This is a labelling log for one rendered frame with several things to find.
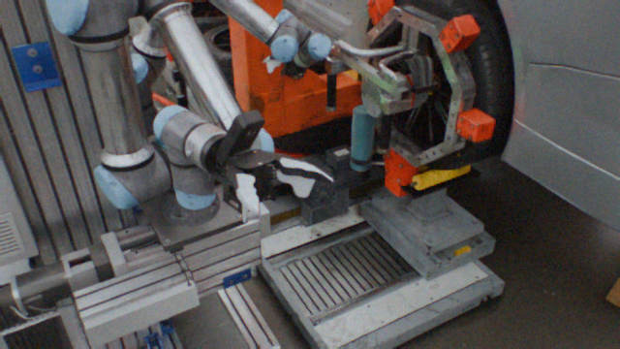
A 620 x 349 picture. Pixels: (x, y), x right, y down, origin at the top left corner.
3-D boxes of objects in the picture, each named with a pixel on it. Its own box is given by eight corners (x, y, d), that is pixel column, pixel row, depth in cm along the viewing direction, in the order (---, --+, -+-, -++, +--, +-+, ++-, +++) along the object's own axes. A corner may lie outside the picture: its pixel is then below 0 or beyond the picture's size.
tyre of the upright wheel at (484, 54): (579, 106, 170) (482, -62, 185) (525, 124, 161) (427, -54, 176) (463, 179, 229) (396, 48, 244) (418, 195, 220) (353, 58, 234)
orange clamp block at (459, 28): (466, 49, 173) (481, 32, 165) (447, 54, 170) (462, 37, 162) (455, 32, 174) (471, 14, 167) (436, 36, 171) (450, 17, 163)
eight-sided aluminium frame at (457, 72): (457, 185, 193) (487, 37, 162) (444, 190, 191) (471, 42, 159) (370, 120, 232) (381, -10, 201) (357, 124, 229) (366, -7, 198)
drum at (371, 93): (429, 111, 196) (434, 76, 188) (381, 126, 188) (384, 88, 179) (405, 96, 206) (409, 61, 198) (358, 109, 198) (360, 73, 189)
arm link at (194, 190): (237, 194, 109) (233, 147, 102) (191, 218, 102) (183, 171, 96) (214, 177, 113) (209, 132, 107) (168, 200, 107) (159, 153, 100)
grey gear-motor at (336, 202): (384, 211, 260) (390, 150, 240) (308, 239, 243) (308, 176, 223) (363, 192, 273) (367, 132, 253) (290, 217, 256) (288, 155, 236)
